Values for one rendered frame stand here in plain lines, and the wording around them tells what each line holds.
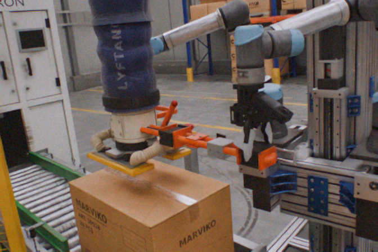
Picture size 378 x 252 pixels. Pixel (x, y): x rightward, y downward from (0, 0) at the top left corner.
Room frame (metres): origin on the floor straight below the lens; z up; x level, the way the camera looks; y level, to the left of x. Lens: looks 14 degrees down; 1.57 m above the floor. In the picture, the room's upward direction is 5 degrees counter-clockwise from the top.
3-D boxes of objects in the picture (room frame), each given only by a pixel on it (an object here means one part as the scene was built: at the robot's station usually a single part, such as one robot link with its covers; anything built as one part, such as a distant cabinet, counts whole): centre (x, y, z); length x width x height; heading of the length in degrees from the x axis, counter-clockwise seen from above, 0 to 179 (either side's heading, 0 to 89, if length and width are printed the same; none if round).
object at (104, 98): (1.41, 0.21, 1.32); 0.23 x 0.23 x 0.04
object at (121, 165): (1.34, 0.28, 1.10); 0.34 x 0.10 x 0.05; 42
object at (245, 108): (0.98, -0.18, 1.34); 0.09 x 0.08 x 0.12; 41
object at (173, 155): (1.47, 0.14, 1.09); 0.34 x 0.10 x 0.05; 42
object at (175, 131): (1.22, 0.05, 1.20); 0.10 x 0.08 x 0.06; 132
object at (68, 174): (2.45, 0.82, 0.60); 1.60 x 0.10 x 0.09; 43
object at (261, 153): (0.95, -0.18, 1.20); 0.08 x 0.07 x 0.05; 42
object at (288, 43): (1.02, -0.27, 1.50); 0.11 x 0.11 x 0.08; 18
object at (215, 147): (1.06, -0.10, 1.19); 0.07 x 0.07 x 0.04; 42
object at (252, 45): (0.97, -0.19, 1.50); 0.09 x 0.08 x 0.11; 108
